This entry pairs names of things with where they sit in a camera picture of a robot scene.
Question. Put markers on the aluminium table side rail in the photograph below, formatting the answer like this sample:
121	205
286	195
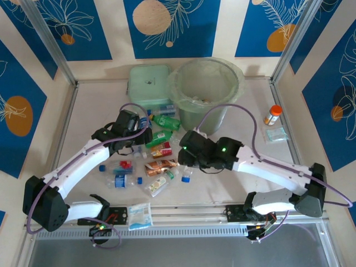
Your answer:
277	94
68	111

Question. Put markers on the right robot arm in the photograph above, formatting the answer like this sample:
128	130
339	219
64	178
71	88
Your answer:
272	172

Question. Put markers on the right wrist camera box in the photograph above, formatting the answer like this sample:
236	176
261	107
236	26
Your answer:
199	131

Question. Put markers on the orange capped pill bottle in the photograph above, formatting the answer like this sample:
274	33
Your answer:
271	118

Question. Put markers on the green bin lid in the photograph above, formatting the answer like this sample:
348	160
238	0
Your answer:
147	83

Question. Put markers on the cream label bottle green cap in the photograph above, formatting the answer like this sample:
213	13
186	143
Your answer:
157	185

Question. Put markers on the grey metal shelf panel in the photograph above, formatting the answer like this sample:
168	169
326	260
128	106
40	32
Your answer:
178	253

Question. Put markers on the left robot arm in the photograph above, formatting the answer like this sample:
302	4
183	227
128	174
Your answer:
80	158

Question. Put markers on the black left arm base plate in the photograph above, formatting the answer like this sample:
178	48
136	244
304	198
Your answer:
119	215

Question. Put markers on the aluminium frame post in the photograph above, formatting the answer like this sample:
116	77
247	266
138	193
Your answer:
51	41
296	41

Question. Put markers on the grey metal mesh bin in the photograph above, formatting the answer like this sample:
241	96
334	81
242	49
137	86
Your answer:
192	119

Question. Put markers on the aluminium mounting rail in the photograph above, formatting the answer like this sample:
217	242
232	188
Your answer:
189	215

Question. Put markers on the crushed brown label bottle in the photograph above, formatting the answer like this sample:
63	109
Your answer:
158	168

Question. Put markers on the white blue tissue packet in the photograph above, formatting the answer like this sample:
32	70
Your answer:
140	217

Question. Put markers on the clear bottle blue cap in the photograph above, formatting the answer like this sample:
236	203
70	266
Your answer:
102	168

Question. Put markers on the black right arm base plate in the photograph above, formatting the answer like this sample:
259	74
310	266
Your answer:
235	213

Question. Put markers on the small clear green sachet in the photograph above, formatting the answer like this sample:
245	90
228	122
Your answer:
274	135

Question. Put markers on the red orange juice carton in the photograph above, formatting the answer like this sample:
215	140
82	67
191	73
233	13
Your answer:
162	151

